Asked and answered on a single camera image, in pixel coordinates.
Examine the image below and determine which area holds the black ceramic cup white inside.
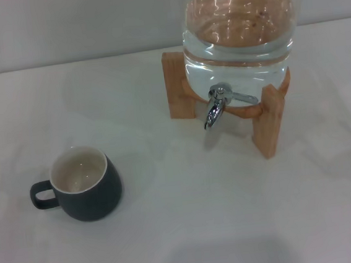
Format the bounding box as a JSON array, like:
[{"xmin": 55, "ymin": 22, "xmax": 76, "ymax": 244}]
[{"xmin": 25, "ymin": 142, "xmax": 126, "ymax": 228}]

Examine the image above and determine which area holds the chrome faucet with lever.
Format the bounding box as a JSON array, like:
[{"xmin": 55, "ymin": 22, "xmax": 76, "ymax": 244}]
[{"xmin": 200, "ymin": 80, "xmax": 261, "ymax": 131}]

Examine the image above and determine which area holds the wooden dispenser stand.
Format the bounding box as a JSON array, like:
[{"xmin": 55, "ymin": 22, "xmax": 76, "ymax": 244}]
[{"xmin": 160, "ymin": 40, "xmax": 300, "ymax": 169}]

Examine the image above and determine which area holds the clear glass water dispenser jar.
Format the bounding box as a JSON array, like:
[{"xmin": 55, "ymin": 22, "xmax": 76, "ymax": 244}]
[{"xmin": 177, "ymin": 0, "xmax": 303, "ymax": 112}]

